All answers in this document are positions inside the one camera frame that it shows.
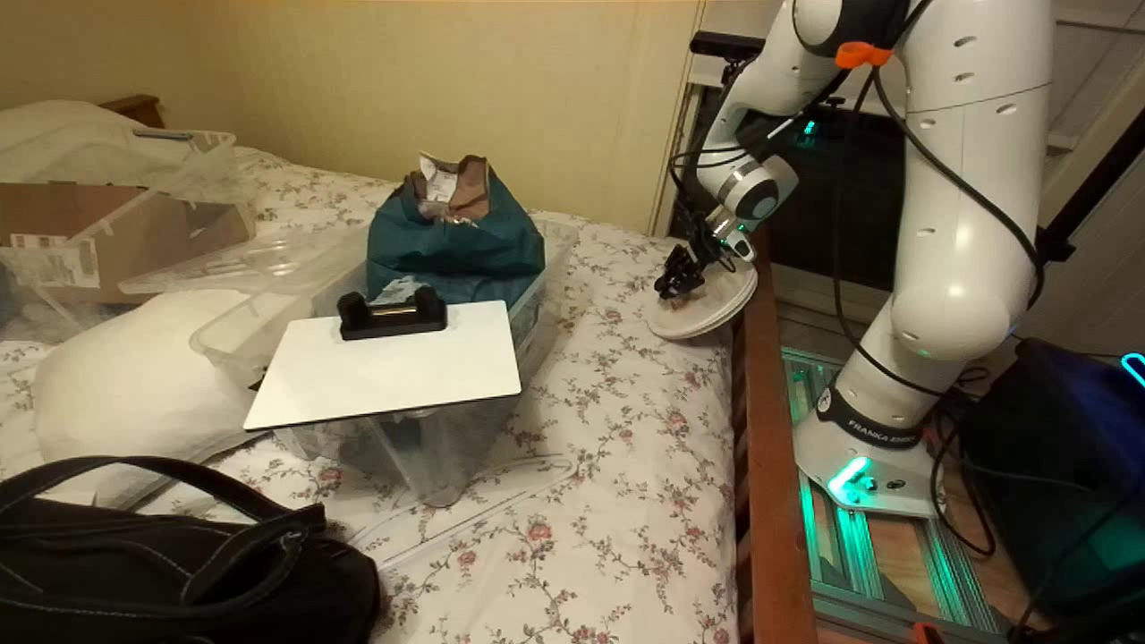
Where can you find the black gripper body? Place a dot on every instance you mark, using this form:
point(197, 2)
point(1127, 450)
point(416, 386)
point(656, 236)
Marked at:
point(699, 250)

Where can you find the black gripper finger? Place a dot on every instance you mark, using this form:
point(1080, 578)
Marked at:
point(669, 283)
point(687, 283)

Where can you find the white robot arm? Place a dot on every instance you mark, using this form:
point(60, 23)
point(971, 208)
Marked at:
point(969, 263)

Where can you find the white round plate stack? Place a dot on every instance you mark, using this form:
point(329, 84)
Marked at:
point(706, 307)

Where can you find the teal green cloth bag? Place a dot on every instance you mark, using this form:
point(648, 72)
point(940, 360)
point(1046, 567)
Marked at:
point(459, 229)

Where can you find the floral bed sheet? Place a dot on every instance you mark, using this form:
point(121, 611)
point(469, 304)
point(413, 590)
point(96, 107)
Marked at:
point(606, 504)

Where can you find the white clipboard with black clip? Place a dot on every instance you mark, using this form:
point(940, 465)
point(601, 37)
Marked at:
point(316, 374)

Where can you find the clear plastic storage bin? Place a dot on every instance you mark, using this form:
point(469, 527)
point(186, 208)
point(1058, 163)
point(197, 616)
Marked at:
point(432, 450)

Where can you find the black computer with blue light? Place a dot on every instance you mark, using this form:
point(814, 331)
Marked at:
point(1058, 455)

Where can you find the white pillow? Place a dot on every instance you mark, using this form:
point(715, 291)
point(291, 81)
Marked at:
point(136, 384)

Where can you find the brown cardboard box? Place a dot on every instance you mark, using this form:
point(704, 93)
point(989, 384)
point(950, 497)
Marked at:
point(96, 236)

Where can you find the clear plastic bag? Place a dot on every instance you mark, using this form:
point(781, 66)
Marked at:
point(63, 142)

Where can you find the black handbag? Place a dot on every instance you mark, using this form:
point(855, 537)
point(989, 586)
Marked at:
point(72, 573)

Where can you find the wooden bed frame rail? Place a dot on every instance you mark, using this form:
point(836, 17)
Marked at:
point(774, 601)

